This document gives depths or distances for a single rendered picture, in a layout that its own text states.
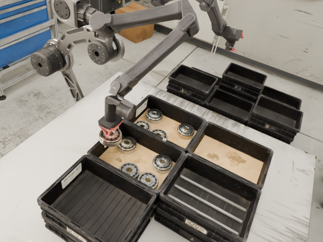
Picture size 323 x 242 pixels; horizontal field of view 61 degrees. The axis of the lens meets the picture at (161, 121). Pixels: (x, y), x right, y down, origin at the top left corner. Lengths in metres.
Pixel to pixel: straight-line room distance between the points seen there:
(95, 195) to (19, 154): 0.57
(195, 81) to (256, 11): 1.76
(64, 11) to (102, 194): 0.84
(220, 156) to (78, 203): 0.79
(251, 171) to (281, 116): 1.20
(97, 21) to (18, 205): 0.93
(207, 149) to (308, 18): 2.88
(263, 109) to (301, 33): 1.76
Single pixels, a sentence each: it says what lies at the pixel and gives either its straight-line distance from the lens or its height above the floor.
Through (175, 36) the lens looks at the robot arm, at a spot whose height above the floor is 1.49.
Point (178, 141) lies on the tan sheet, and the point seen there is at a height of 0.83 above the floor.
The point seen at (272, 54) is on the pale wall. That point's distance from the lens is 4.33.
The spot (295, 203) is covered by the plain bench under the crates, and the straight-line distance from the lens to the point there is 1.77.
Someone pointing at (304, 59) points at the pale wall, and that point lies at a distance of 4.32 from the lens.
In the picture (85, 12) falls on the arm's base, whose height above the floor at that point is 1.47.
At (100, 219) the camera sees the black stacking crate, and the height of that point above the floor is 0.83.
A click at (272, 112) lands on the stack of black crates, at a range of 2.70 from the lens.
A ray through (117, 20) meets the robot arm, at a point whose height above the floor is 1.48.
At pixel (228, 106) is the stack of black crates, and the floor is 0.38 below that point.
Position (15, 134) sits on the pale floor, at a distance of 2.84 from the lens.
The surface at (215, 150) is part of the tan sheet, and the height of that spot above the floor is 0.83.
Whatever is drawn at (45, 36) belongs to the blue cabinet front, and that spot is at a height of 0.44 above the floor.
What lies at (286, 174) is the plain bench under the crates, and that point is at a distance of 1.88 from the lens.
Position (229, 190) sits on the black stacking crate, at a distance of 1.46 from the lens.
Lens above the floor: 1.95
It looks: 42 degrees down
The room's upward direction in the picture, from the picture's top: 11 degrees clockwise
